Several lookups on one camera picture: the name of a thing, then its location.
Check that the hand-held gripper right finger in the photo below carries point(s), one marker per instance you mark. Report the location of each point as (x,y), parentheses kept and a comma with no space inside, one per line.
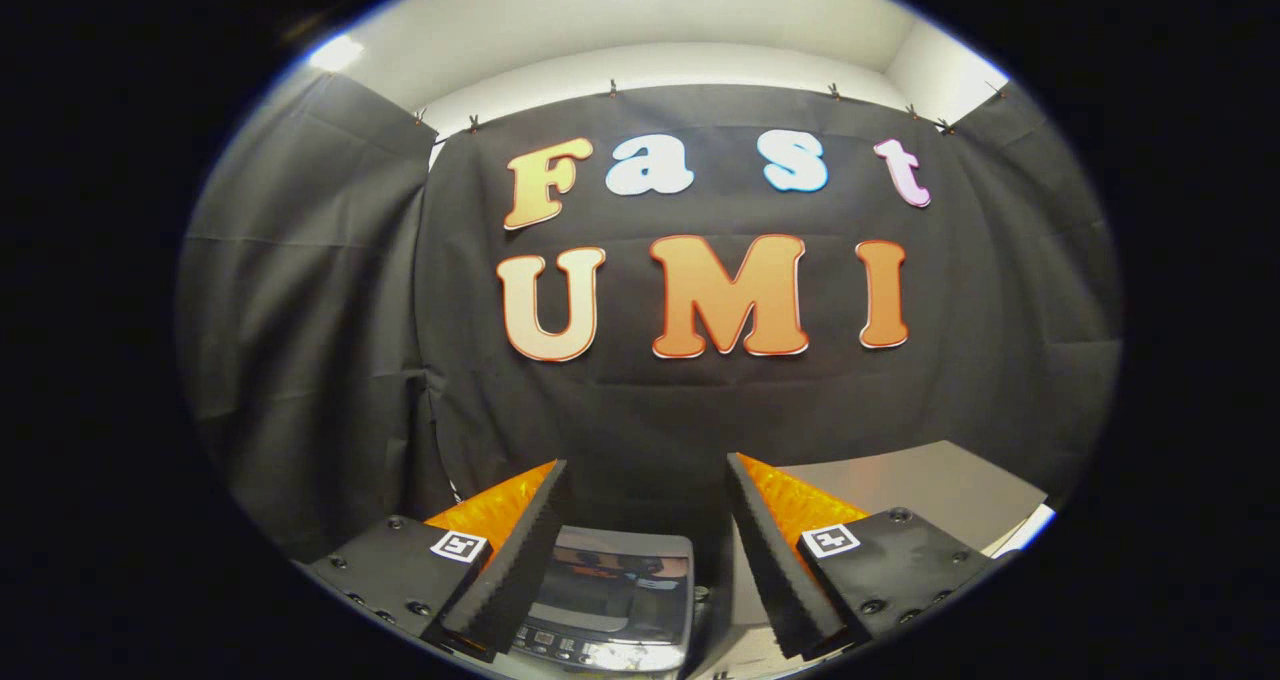
(780,580)

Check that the grey washing machine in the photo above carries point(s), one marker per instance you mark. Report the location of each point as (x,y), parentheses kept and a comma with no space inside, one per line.
(560,650)

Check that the small ceiling light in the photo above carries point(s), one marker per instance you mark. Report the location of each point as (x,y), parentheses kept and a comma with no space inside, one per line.
(335,53)

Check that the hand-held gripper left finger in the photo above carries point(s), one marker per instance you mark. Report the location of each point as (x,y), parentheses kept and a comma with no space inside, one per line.
(510,580)

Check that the dark washing machine lid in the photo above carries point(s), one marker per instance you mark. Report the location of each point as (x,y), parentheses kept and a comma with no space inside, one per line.
(610,580)

